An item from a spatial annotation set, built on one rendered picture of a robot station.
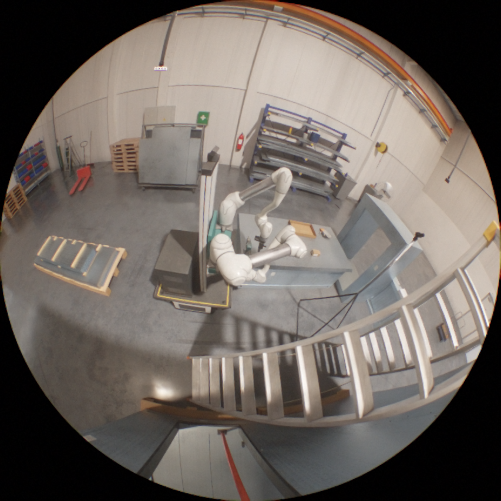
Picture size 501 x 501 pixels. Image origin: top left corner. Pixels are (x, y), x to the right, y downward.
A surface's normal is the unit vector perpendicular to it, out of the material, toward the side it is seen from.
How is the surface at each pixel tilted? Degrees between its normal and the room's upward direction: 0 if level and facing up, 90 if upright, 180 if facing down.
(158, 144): 78
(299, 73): 90
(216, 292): 0
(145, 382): 0
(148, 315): 0
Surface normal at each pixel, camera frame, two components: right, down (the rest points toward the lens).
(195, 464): 0.22, -0.65
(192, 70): 0.03, 0.75
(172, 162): 0.12, 0.60
